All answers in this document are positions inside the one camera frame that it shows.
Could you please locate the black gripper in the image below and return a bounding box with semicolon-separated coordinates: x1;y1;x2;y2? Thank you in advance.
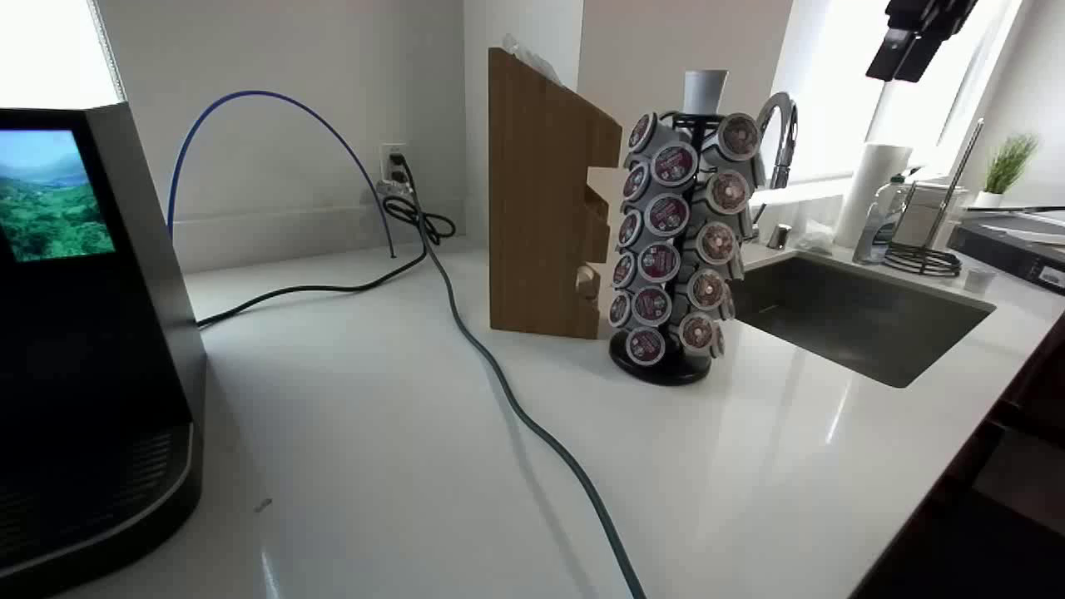
865;0;982;87

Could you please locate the bright window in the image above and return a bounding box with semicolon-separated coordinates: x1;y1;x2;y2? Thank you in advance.
769;0;1028;186

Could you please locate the white paper towel roll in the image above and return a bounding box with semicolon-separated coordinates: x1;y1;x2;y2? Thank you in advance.
832;140;914;254

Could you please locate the thin grey pole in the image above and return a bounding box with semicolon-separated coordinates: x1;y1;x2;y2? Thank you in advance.
937;114;990;225

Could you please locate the chrome gooseneck faucet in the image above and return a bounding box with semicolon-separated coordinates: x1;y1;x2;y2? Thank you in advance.
754;88;806;242

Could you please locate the small green plant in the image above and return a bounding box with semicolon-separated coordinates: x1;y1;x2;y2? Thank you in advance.
982;129;1039;200

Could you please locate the clear soap bottle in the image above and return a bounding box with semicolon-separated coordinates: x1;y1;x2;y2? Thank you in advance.
852;169;911;267

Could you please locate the donut print coffee pod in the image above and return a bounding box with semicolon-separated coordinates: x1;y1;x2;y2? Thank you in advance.
649;140;701;189
693;215;742;270
630;282;677;329
612;206;649;254
621;110;659;156
712;110;765;163
701;163;754;218
677;309;723;356
621;322;668;369
641;189;693;239
615;156;654;206
602;288;635;333
687;267;732;317
635;235;687;287
608;249;641;291

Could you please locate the black flat appliance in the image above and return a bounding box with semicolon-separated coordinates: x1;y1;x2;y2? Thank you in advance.
944;206;1065;295

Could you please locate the steel sink basin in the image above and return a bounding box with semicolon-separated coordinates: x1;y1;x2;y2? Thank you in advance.
729;249;998;392

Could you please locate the wooden organizer box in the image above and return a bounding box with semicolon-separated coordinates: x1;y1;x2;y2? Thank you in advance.
485;44;627;343

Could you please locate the black coffee machine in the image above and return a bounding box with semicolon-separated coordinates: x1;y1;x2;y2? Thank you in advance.
0;98;211;599

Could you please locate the black wire sink caddy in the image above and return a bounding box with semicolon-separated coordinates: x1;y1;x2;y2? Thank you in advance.
884;179;965;278

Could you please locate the black wire pod carousel rack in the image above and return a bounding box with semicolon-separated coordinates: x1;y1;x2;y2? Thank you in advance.
606;106;769;388

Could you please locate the white wall outlet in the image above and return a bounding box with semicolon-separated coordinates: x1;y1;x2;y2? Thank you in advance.
378;142;417;193

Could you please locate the thick slate blue cable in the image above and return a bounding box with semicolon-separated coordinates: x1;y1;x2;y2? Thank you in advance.
424;233;649;599

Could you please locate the black power cable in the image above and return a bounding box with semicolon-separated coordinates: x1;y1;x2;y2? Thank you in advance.
195;153;459;329

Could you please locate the thin blue cable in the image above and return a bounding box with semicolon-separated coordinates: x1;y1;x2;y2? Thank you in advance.
163;87;398;264

